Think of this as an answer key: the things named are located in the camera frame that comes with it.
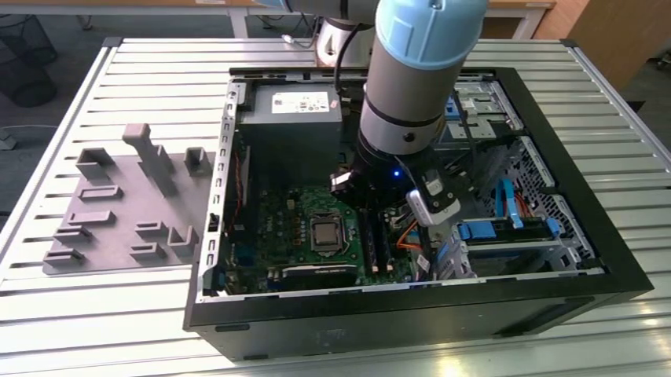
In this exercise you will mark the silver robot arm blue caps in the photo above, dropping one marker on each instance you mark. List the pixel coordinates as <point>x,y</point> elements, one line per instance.
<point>414,78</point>

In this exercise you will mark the silver CPU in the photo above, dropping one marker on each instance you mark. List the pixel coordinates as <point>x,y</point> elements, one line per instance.
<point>326,232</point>

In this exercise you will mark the green motherboard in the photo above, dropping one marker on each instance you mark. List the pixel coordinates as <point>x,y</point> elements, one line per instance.
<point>283,235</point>

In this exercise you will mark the hard disk blue carrier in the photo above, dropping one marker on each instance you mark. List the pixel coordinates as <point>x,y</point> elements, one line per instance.
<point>477,229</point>

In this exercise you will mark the blue drive bay latch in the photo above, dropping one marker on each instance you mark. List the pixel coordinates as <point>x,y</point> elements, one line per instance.
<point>451,110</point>

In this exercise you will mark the black graphics card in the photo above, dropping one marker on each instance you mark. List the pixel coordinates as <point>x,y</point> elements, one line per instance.
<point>319,277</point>

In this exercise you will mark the grey metal drive cage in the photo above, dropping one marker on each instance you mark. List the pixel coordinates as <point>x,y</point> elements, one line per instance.
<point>487,106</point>

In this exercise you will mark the grey metal disk bay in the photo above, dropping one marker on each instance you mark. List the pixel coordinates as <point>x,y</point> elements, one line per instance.
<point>525,249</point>

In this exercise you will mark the black open PC case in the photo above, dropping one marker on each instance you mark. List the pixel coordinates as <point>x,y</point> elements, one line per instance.
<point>367,326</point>

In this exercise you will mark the grey parts rack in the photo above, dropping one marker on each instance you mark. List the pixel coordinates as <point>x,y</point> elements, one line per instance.
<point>131,188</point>

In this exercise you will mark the wooden cabinet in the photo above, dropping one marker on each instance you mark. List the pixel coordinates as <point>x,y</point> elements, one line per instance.
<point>618,39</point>

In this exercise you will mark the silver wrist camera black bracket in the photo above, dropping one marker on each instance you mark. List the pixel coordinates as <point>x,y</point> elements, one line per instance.
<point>435,204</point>

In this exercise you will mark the white frame desk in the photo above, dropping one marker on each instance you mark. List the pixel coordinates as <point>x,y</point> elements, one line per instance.
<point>530,23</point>

